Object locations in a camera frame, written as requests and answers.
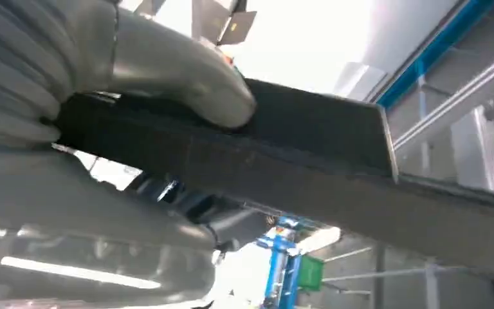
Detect white ribbed panel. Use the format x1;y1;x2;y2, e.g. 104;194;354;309
450;106;494;198

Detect blue metal column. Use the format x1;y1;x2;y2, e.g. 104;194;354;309
256;216;306;309

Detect grey folded panels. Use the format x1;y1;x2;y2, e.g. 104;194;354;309
134;0;258;47

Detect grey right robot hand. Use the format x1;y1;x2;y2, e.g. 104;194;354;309
0;3;257;309

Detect green board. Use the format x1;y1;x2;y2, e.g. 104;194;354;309
299;255;325;292

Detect blue beam strip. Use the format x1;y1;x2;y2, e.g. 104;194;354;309
376;0;494;108

